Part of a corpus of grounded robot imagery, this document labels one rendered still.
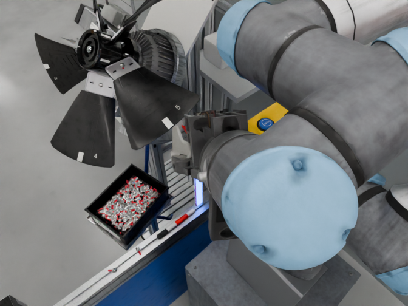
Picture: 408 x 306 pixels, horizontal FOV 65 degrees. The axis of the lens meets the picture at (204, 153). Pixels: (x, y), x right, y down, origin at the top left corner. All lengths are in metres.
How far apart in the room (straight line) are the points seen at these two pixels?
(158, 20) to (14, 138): 1.72
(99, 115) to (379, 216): 0.83
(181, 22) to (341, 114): 1.00
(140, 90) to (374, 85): 0.75
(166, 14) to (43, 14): 2.85
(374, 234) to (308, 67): 0.36
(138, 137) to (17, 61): 2.64
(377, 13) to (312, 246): 0.26
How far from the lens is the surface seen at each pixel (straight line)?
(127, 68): 1.00
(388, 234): 0.56
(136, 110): 0.90
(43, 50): 1.32
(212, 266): 0.83
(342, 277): 0.88
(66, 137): 1.13
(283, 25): 0.31
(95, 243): 2.02
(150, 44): 1.10
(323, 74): 0.26
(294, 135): 0.22
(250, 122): 0.98
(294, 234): 0.20
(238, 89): 1.41
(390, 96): 0.24
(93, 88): 1.09
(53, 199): 2.25
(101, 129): 1.09
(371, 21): 0.39
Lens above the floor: 1.79
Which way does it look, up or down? 52 degrees down
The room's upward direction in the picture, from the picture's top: straight up
